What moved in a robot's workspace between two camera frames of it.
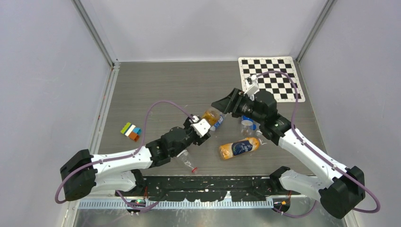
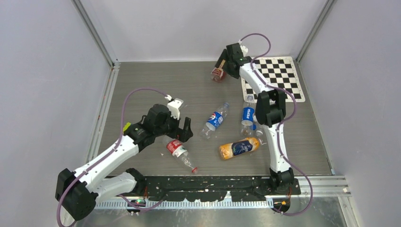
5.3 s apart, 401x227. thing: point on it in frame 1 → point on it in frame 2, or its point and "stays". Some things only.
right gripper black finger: x=225 y=105 → x=222 y=56
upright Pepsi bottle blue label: x=248 y=126 stays
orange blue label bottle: x=228 y=150 stays
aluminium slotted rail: x=222 y=204 stays
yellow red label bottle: x=214 y=117 → x=218 y=74
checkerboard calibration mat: x=280 y=85 stays
